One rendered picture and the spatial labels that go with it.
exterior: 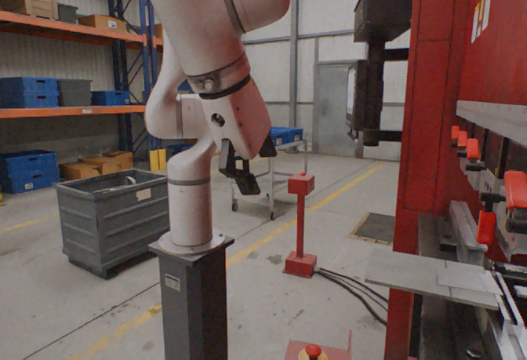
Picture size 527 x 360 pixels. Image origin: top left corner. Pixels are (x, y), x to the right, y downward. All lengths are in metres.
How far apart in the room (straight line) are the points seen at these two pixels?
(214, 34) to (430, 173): 1.45
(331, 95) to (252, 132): 7.93
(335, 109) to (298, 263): 5.92
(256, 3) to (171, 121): 0.55
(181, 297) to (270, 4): 0.82
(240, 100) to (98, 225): 2.48
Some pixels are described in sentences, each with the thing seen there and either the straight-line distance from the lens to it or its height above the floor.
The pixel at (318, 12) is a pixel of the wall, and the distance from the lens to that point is 8.79.
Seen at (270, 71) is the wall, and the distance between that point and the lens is 9.21.
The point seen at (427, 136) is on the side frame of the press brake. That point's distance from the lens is 1.71.
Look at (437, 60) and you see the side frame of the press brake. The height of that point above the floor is 1.57.
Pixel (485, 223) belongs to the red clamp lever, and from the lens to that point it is 0.73.
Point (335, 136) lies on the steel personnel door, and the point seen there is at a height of 0.49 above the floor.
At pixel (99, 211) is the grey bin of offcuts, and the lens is 2.84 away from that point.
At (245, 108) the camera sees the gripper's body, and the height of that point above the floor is 1.40.
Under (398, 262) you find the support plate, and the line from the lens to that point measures 0.97.
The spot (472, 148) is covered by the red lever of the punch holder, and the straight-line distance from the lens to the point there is 0.95.
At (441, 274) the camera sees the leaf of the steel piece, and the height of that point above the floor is 1.00.
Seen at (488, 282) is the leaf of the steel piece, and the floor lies 1.00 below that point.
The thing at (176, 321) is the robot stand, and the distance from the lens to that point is 1.09.
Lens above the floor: 1.42
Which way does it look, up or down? 11 degrees down
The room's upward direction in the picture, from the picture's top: straight up
